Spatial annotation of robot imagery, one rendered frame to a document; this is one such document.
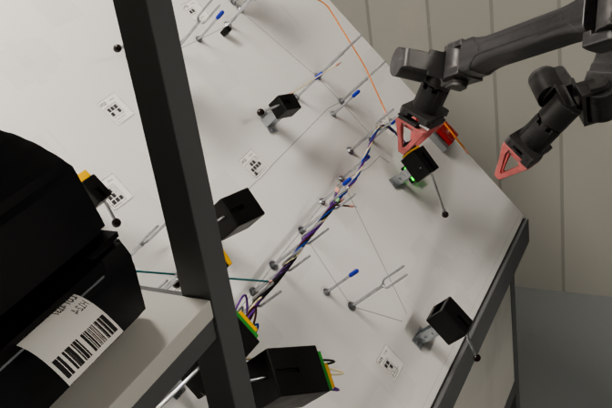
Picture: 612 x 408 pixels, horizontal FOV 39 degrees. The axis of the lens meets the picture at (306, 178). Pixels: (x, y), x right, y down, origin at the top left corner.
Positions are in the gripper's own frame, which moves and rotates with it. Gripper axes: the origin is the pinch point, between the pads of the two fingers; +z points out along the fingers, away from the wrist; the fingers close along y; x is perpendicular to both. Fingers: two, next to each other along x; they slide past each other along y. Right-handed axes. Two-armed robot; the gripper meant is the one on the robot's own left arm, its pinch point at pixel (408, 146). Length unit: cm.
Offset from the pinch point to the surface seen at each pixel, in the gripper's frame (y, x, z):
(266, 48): 9.5, -33.2, -6.6
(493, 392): -19, 38, 52
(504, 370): -30, 37, 53
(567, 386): -96, 51, 90
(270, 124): 24.5, -18.6, -0.9
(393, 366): 34.5, 25.0, 20.6
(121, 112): 54, -30, -4
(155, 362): 106, 21, -22
